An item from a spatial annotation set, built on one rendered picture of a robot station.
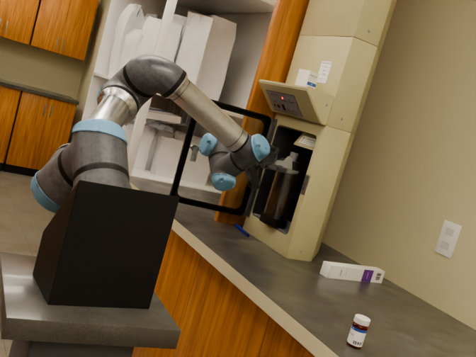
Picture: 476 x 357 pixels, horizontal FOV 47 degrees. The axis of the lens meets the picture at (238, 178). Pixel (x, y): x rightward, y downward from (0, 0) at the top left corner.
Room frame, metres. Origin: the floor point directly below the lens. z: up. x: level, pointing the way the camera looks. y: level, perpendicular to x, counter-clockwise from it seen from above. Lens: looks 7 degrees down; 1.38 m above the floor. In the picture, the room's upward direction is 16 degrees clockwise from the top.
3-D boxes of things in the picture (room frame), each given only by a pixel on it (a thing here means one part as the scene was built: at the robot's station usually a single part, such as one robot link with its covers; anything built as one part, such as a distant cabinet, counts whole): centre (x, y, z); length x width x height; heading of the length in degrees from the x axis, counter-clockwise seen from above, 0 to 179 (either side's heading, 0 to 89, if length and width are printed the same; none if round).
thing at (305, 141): (2.01, -0.25, 1.34); 0.18 x 0.18 x 0.05
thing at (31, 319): (1.09, 0.24, 0.92); 0.32 x 0.32 x 0.04; 27
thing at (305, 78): (1.90, -0.13, 1.54); 0.05 x 0.05 x 0.06; 46
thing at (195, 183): (2.05, 0.08, 1.19); 0.30 x 0.01 x 0.40; 110
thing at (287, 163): (1.90, -0.15, 1.25); 0.09 x 0.03 x 0.06; 96
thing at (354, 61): (2.04, -0.26, 1.32); 0.32 x 0.25 x 0.77; 30
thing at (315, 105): (1.95, -0.10, 1.46); 0.32 x 0.12 x 0.10; 30
